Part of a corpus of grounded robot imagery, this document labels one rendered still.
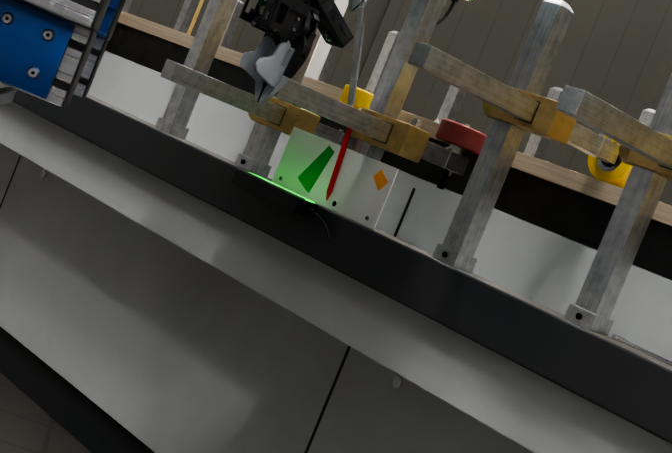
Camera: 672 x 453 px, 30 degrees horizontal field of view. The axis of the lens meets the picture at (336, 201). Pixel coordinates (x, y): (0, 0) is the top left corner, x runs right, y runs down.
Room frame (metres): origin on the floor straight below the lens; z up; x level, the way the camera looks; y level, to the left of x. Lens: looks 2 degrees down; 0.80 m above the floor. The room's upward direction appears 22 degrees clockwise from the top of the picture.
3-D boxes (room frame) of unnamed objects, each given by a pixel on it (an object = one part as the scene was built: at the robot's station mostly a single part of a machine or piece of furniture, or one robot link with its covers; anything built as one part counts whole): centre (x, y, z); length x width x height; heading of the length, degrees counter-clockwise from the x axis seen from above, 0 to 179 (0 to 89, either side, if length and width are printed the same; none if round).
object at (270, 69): (1.76, 0.15, 0.86); 0.06 x 0.03 x 0.09; 134
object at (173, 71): (2.12, 0.16, 0.81); 0.44 x 0.03 x 0.04; 134
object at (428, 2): (2.00, -0.02, 0.91); 0.04 x 0.04 x 0.48; 44
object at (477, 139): (2.08, -0.15, 0.85); 0.08 x 0.08 x 0.11
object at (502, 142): (1.82, -0.19, 0.87); 0.04 x 0.04 x 0.48; 44
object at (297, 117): (2.16, 0.14, 0.81); 0.14 x 0.06 x 0.05; 44
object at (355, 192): (2.01, 0.02, 0.75); 0.26 x 0.01 x 0.10; 44
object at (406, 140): (1.99, -0.03, 0.85); 0.14 x 0.06 x 0.05; 44
